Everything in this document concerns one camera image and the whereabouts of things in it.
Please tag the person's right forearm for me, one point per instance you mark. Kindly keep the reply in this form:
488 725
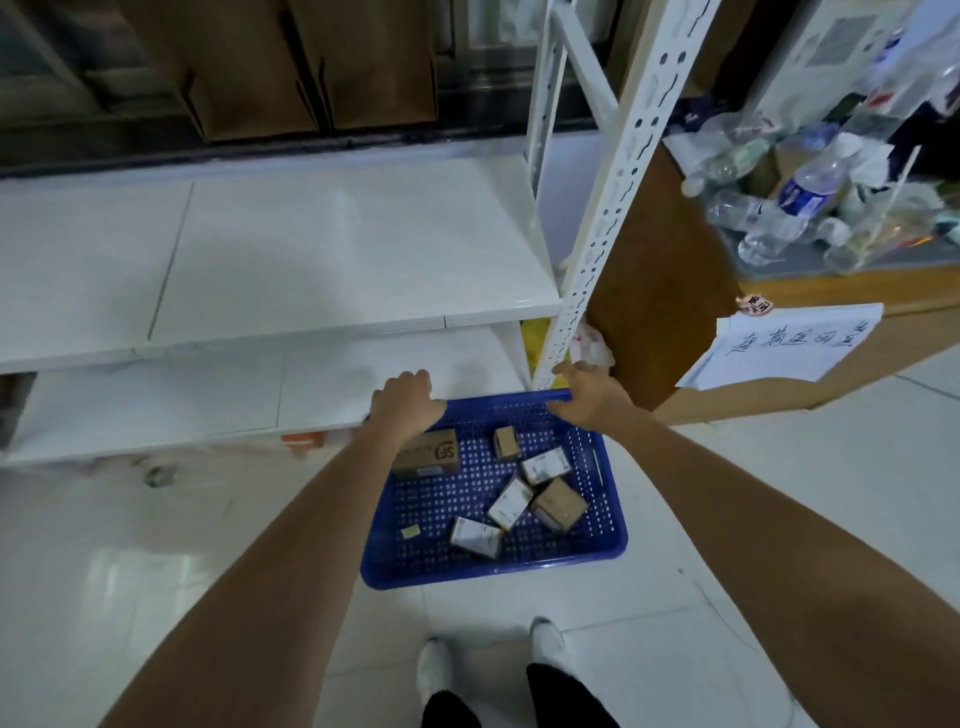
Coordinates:
787 570

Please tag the grey sliding window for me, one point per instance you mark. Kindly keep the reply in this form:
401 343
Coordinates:
480 82

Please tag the flattened brown carton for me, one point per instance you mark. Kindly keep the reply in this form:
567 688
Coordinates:
225 67
375 60

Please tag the white standing code sign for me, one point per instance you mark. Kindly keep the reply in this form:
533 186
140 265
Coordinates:
817 67

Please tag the person's left hand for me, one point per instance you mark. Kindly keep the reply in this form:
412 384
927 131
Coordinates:
405 409

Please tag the person's right hand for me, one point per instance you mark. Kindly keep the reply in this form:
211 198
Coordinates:
600 405

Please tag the cardboard box with black logo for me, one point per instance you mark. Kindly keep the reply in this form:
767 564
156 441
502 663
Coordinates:
427 454

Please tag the small grey scrap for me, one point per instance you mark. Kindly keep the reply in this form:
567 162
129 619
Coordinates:
161 476

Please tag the blue plastic basket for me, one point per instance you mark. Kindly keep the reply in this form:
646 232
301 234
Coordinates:
480 574

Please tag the white shoe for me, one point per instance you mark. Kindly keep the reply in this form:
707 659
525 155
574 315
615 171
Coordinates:
551 645
435 667

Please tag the person's left forearm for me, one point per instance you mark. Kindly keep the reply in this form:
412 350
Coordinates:
285 585

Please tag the brown wooden counter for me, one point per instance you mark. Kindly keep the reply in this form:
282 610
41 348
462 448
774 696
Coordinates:
660 285

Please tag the yellow plastic bag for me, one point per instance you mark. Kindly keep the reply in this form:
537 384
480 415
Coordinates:
534 345

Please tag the white plastic bag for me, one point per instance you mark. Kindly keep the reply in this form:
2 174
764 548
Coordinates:
596 349

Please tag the white metal shelving rack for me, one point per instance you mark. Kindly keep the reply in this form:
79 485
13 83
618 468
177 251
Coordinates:
337 247

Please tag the orange and white package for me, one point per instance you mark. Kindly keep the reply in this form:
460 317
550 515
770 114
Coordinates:
304 440

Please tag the small box marked 2-3-8160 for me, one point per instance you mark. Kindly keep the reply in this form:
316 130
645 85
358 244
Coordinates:
507 444

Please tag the grey counter mat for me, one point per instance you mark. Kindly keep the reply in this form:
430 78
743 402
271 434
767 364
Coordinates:
795 262

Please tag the pile of plastic bottles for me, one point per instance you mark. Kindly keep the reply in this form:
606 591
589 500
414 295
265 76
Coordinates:
814 184

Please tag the black cloth bundle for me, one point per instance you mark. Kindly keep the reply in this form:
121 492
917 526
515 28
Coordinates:
915 142

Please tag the cube box marked 3-3-418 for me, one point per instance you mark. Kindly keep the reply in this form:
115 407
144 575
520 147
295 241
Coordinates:
559 506

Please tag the white handwritten paper sign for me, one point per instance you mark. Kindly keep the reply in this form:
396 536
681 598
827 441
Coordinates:
787 349

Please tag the black trousers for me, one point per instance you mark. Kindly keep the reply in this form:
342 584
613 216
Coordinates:
562 705

